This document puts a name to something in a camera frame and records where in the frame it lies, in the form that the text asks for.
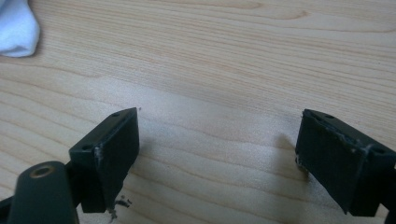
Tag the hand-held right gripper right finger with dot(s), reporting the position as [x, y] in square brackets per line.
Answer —
[336, 161]

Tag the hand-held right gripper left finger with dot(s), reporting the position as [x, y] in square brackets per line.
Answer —
[107, 155]

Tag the white cloth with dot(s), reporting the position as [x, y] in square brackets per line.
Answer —
[16, 28]

